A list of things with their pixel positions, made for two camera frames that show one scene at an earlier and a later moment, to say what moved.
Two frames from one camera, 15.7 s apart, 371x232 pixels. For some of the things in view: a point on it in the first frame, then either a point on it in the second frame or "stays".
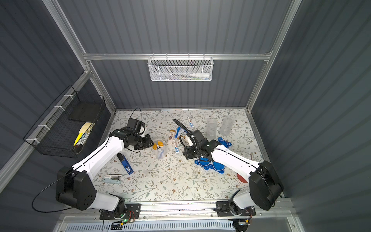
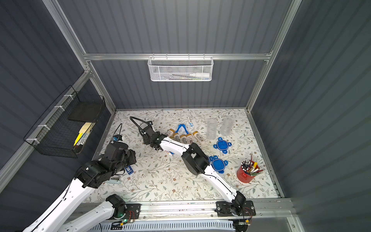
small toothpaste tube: [191, 124] stays
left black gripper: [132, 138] to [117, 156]
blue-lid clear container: [226, 124] stays
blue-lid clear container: [211, 130] stays
